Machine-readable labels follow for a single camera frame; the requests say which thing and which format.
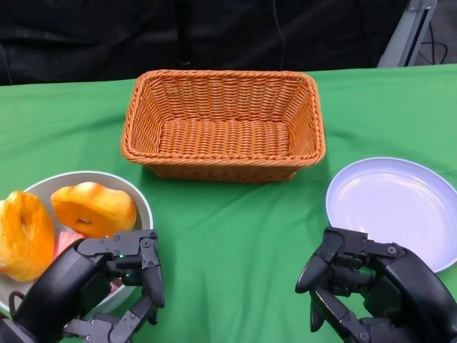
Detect orange white twisted bread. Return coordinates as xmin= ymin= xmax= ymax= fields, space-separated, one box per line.
xmin=0 ymin=191 xmax=56 ymax=283

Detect orange ring donut bread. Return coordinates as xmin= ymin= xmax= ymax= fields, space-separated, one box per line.
xmin=50 ymin=182 xmax=138 ymax=239

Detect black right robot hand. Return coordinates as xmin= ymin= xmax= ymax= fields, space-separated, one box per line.
xmin=295 ymin=227 xmax=457 ymax=343

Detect lilac round plate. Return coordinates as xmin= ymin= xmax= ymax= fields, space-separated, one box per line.
xmin=324 ymin=156 xmax=457 ymax=274

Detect salmon pink cake slice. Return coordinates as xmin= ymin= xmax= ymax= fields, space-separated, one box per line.
xmin=53 ymin=231 xmax=86 ymax=260

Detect black looped floor cables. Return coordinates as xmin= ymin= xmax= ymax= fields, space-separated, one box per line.
xmin=419 ymin=14 xmax=449 ymax=67

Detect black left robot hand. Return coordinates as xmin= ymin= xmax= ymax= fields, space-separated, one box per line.
xmin=10 ymin=229 xmax=166 ymax=343

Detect orange wicker basket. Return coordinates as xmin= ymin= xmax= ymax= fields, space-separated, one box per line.
xmin=120 ymin=69 xmax=326 ymax=184

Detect black backdrop curtain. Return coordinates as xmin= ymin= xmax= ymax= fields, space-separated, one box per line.
xmin=0 ymin=0 xmax=411 ymax=86

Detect grey metal frame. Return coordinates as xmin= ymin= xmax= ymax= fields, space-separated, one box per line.
xmin=377 ymin=0 xmax=438 ymax=69

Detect green tablecloth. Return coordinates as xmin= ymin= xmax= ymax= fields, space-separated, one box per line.
xmin=0 ymin=63 xmax=457 ymax=343

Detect grey-green round bowl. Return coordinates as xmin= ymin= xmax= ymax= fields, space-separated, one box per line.
xmin=0 ymin=170 xmax=154 ymax=324

